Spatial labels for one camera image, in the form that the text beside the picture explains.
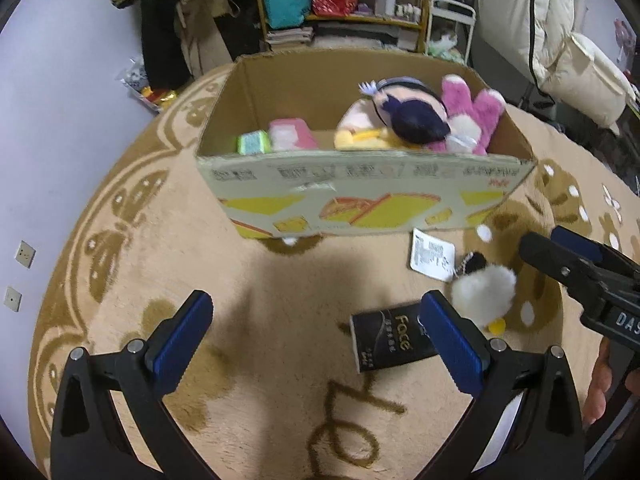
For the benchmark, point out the pink tissue pack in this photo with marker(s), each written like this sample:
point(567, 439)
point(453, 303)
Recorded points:
point(292, 132)

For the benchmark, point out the clear bag with yellow contents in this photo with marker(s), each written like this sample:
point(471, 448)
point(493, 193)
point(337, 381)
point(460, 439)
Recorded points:
point(147, 87)

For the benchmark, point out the row of small cosmetic bottles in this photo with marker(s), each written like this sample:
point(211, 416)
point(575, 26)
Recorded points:
point(407, 12)

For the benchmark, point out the dark-haired plush doll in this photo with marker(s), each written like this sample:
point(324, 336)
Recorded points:
point(415, 115)

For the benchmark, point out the white padded chair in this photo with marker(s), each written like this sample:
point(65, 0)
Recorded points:
point(545, 25)

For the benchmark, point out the black hanging garment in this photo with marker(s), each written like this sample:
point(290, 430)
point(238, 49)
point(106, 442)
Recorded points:
point(240, 20)

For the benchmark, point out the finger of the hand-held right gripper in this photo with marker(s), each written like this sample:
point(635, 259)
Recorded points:
point(575, 240)
point(550, 257)

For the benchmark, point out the khaki trousers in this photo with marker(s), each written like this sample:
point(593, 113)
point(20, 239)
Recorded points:
point(202, 35)

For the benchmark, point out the stack of books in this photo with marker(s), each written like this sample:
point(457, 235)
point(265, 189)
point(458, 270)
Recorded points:
point(290, 36)

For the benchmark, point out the pale green white bag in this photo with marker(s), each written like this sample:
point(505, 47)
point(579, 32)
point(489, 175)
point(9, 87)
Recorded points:
point(442, 45)

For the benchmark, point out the person's right hand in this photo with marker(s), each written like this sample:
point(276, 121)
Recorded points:
point(600, 385)

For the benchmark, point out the black coat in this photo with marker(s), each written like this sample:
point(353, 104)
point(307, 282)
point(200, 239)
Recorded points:
point(162, 40)

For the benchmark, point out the black tissue pack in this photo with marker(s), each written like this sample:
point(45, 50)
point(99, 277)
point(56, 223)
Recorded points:
point(390, 335)

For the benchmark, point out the white plush toy with tag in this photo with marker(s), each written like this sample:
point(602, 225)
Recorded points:
point(485, 290)

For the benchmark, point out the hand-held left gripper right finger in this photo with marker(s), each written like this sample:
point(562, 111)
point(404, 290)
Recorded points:
point(450, 342)

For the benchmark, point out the yellow plush toy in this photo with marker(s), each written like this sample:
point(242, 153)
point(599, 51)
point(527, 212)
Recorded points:
point(365, 139)

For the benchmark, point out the printed cardboard box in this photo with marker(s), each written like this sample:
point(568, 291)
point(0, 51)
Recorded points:
point(350, 185)

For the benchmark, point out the white wall socket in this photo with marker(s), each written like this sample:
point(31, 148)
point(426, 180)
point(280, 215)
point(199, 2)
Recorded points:
point(25, 253)
point(11, 298)

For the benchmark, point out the green tissue pack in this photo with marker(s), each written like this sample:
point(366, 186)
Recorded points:
point(255, 142)

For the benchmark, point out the white trolley cart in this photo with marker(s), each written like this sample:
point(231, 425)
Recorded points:
point(457, 7)

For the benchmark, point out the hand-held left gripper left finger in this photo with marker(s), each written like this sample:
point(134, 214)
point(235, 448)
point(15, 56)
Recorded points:
point(182, 340)

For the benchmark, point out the pink plush toy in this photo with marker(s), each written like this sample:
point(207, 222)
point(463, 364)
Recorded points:
point(475, 110)

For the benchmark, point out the pile of papers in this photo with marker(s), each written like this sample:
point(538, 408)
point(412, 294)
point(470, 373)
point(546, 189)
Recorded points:
point(365, 37)

